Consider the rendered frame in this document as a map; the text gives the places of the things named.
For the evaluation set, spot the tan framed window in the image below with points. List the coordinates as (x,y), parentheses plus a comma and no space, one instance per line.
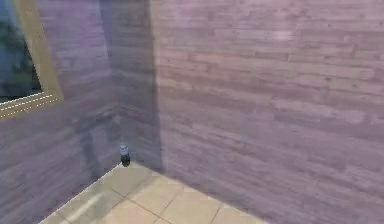
(20,56)

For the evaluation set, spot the small dark bottle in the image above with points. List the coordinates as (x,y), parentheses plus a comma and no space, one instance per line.
(125,156)

